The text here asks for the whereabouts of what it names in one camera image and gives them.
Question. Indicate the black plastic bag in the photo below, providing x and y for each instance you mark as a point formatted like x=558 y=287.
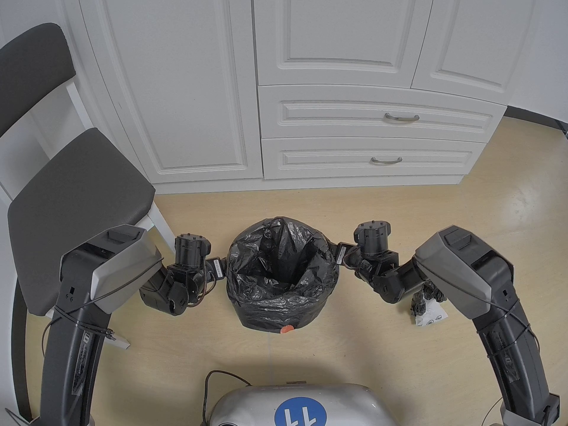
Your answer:
x=284 y=300

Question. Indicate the white printed wrapper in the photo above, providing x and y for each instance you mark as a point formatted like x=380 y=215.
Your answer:
x=432 y=317

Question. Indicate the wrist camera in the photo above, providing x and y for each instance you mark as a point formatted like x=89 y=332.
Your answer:
x=342 y=253
x=218 y=267

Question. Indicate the white wardrobe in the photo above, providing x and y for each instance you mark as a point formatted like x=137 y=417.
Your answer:
x=337 y=38

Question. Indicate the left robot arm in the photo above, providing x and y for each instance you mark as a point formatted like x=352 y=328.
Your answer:
x=120 y=255

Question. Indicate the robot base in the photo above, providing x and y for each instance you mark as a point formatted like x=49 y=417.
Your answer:
x=346 y=406

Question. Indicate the white chair with grey cushions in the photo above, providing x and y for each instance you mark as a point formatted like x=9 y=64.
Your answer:
x=80 y=202

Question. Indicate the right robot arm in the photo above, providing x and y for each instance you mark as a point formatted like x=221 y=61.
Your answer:
x=461 y=260

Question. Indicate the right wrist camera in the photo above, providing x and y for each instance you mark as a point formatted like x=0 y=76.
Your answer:
x=342 y=253

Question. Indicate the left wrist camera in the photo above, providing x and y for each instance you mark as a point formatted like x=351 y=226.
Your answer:
x=218 y=267

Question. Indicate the black plastic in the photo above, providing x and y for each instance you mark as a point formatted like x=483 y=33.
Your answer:
x=419 y=305

